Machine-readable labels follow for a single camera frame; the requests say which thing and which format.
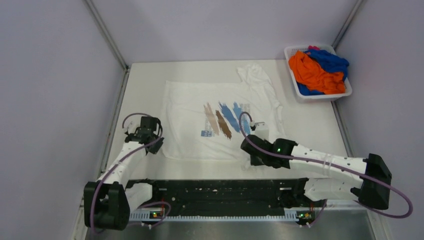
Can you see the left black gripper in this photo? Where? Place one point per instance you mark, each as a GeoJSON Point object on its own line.
{"type": "Point", "coordinates": [154, 149]}

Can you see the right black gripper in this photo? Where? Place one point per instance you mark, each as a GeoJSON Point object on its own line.
{"type": "Point", "coordinates": [254, 161]}

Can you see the white printed t-shirt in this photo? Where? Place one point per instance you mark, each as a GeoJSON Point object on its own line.
{"type": "Point", "coordinates": [208, 121]}

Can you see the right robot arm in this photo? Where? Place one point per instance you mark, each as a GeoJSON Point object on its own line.
{"type": "Point", "coordinates": [365, 180]}

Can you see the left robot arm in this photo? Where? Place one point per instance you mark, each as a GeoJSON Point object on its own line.
{"type": "Point", "coordinates": [107, 201]}

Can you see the white plastic basket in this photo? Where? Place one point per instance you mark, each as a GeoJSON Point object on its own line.
{"type": "Point", "coordinates": [290, 51]}

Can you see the orange t-shirt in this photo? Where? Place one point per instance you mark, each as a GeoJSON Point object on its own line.
{"type": "Point", "coordinates": [313, 76]}

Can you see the blue t-shirt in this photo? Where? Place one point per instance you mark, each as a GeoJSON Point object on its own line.
{"type": "Point", "coordinates": [333, 61]}

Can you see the pink t-shirt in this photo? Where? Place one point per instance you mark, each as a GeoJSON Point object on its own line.
{"type": "Point", "coordinates": [311, 47]}

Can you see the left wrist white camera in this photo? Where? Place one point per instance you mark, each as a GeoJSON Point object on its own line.
{"type": "Point", "coordinates": [131, 127]}

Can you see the wrist white camera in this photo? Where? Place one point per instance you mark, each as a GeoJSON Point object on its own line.
{"type": "Point", "coordinates": [260, 129]}
{"type": "Point", "coordinates": [131, 127]}

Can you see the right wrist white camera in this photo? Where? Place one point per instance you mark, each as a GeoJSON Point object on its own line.
{"type": "Point", "coordinates": [260, 129]}

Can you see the left corner metal post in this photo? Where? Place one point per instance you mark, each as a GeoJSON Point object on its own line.
{"type": "Point", "coordinates": [105, 33]}

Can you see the corner metal post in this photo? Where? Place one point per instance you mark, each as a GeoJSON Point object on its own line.
{"type": "Point", "coordinates": [348, 21]}
{"type": "Point", "coordinates": [105, 33]}

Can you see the right corner metal post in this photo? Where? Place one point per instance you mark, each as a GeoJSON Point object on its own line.
{"type": "Point", "coordinates": [348, 21]}

